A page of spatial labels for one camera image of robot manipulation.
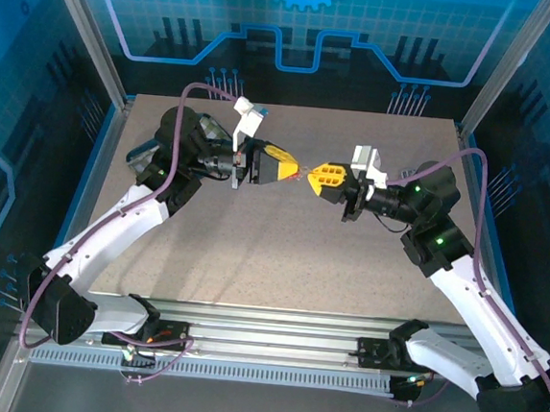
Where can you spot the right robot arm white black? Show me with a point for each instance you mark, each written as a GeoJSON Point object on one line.
{"type": "Point", "coordinates": [486, 326]}

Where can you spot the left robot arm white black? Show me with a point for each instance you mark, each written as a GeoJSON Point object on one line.
{"type": "Point", "coordinates": [113, 237]}

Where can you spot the small grey labelled box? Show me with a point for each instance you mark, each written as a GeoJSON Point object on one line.
{"type": "Point", "coordinates": [408, 172]}

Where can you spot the teal tray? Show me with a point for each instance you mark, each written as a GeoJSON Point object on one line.
{"type": "Point", "coordinates": [142, 148]}

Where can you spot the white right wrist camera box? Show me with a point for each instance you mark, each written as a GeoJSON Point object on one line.
{"type": "Point", "coordinates": [368, 163]}

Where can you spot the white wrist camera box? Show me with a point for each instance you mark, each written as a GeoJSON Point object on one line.
{"type": "Point", "coordinates": [368, 163]}
{"type": "Point", "coordinates": [250, 119]}

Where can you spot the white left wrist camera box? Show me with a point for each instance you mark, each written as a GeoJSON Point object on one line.
{"type": "Point", "coordinates": [250, 119]}

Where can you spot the aluminium side rail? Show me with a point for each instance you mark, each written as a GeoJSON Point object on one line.
{"type": "Point", "coordinates": [469, 160]}
{"type": "Point", "coordinates": [117, 127]}

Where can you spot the aluminium frame post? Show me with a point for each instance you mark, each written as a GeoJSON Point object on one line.
{"type": "Point", "coordinates": [509, 62]}
{"type": "Point", "coordinates": [90, 31]}

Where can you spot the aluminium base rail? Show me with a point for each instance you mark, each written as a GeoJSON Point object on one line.
{"type": "Point", "coordinates": [269, 331]}

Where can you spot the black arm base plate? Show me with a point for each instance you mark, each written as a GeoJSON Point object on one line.
{"type": "Point", "coordinates": [177, 337]}
{"type": "Point", "coordinates": [370, 354]}

